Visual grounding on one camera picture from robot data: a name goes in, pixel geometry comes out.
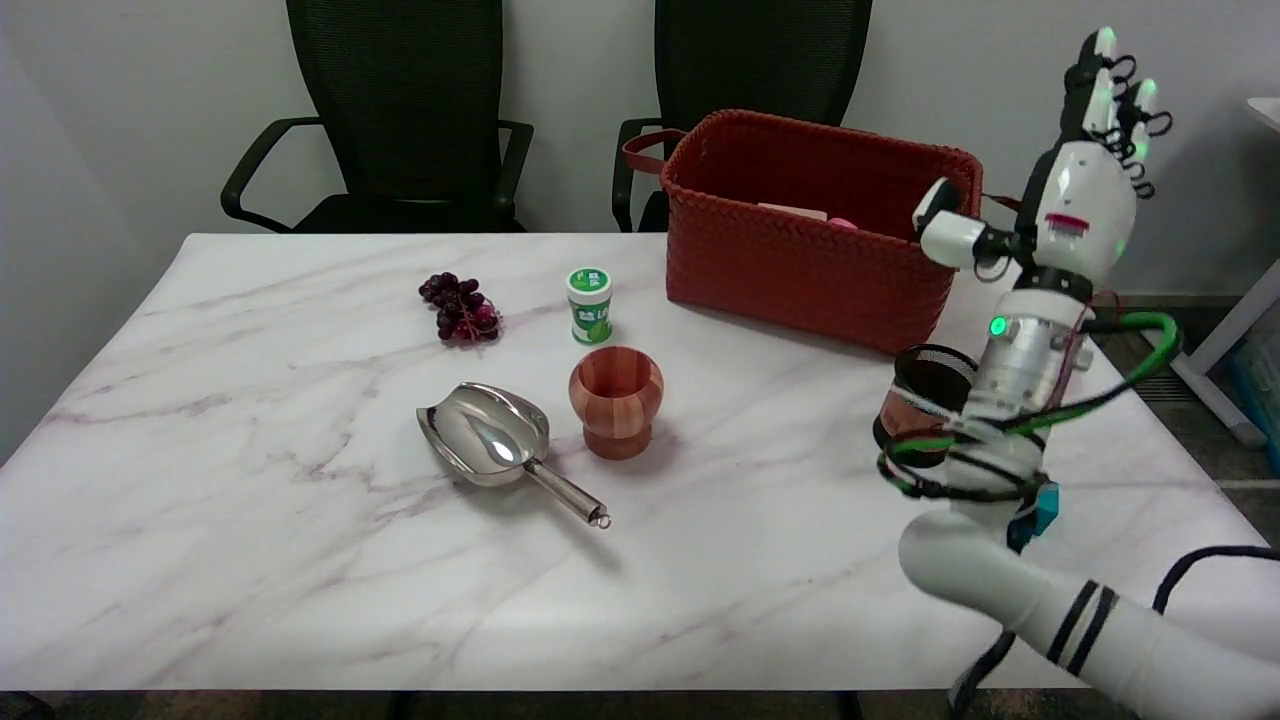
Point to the purple grape bunch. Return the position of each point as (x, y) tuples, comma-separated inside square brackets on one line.
[(460, 309)]

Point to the brown woven storage basket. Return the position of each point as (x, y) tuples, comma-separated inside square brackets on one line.
[(800, 230)]

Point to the silver metal scoop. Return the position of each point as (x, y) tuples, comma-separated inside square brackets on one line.
[(495, 440)]

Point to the black office chair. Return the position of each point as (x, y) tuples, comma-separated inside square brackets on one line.
[(400, 110), (750, 60)]

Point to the white side table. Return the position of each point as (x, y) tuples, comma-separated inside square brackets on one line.
[(1235, 330)]

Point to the teal cube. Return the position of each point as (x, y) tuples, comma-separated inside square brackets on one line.
[(1045, 510)]

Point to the wooden goblet cup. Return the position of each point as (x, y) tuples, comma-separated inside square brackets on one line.
[(616, 397)]

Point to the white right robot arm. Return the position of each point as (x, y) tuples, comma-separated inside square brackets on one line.
[(1030, 480)]

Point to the green gum jar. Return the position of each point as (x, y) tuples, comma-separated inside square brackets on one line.
[(590, 304)]

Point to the blue storage bin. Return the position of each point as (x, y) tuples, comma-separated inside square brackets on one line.
[(1262, 375)]

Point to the black mesh pen cup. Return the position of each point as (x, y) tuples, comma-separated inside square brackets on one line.
[(920, 385)]

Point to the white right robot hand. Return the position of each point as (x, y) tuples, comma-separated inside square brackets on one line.
[(1075, 190)]

